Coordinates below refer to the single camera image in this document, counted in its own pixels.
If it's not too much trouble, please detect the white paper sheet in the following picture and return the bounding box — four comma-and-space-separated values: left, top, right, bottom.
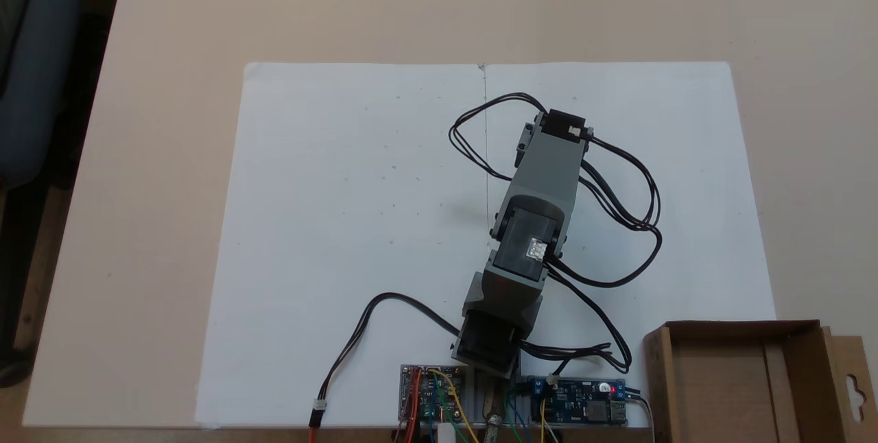
194, 62, 489, 429
480, 61, 778, 429

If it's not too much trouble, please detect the motor controller circuit board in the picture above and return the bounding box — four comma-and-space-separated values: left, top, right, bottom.
399, 363, 468, 424

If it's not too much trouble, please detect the metal clamp screw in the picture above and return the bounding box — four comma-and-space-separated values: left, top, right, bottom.
482, 388, 507, 443

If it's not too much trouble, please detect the blue power converter board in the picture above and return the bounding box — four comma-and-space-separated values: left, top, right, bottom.
525, 376, 629, 427

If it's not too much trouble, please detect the brown cardboard box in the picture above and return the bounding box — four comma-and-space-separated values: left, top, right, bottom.
642, 320, 878, 443

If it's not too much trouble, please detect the dark upholstered chair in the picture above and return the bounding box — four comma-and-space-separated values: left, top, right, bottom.
0, 0, 97, 191

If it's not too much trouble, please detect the black gripper servo cable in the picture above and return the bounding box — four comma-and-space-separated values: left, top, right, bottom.
449, 92, 548, 180

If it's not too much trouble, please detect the yellow wire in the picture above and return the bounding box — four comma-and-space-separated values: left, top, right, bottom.
428, 368, 482, 443

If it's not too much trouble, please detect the black elbow servo cable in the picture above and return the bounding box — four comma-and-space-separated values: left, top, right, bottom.
519, 261, 632, 374

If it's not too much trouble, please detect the black wrist servo cable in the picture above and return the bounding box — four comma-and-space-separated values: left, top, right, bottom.
545, 136, 664, 288

